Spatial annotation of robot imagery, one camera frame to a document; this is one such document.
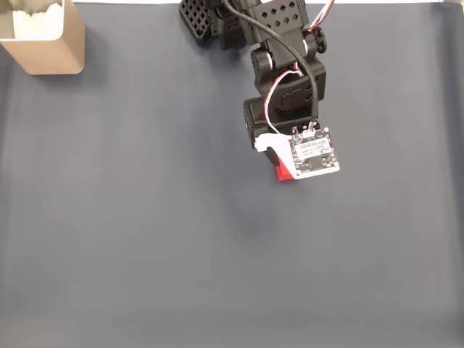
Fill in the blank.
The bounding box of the white tissue paper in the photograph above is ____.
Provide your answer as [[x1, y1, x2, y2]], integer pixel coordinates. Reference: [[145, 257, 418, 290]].
[[11, 0, 63, 39]]

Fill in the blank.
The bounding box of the dark grey mat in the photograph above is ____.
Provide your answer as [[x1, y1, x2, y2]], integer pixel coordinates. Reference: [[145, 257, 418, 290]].
[[0, 2, 464, 348]]

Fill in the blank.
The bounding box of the beige box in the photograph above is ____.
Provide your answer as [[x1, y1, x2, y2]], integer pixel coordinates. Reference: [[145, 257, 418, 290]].
[[0, 0, 86, 75]]

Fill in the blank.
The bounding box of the red white servo cable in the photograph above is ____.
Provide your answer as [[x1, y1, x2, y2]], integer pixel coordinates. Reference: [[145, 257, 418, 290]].
[[307, 0, 336, 34]]

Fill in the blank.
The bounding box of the black camera cable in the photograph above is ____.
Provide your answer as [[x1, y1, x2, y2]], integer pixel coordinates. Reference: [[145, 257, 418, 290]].
[[221, 0, 320, 131]]

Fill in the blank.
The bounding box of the red cube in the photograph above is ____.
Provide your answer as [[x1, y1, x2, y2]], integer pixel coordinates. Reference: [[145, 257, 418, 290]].
[[275, 162, 297, 183]]

